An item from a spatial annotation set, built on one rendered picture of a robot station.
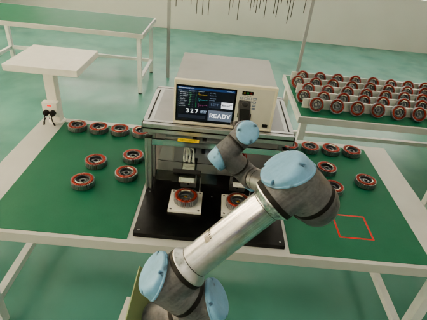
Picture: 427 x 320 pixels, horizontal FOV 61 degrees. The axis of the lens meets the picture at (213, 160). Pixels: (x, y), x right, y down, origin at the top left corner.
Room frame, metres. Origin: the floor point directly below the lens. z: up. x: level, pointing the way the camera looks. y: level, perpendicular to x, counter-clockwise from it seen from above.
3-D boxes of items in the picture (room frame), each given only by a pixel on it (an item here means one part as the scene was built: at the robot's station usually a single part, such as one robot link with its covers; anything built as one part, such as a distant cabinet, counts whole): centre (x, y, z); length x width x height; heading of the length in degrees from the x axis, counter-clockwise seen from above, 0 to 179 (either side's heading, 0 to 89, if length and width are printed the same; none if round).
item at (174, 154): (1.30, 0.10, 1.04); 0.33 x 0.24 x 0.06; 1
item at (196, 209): (1.29, 0.11, 0.78); 0.15 x 0.15 x 0.01; 1
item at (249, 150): (1.40, -0.01, 1.03); 0.62 x 0.01 x 0.03; 91
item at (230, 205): (1.30, -0.13, 0.80); 0.11 x 0.11 x 0.04
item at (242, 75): (1.62, -0.02, 1.22); 0.44 x 0.39 x 0.20; 91
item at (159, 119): (1.62, -0.01, 1.09); 0.68 x 0.44 x 0.05; 91
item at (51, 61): (1.86, 0.91, 0.98); 0.37 x 0.35 x 0.46; 91
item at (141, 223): (1.31, -0.01, 0.76); 0.64 x 0.47 x 0.02; 91
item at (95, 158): (1.55, 0.62, 0.77); 0.11 x 0.11 x 0.04
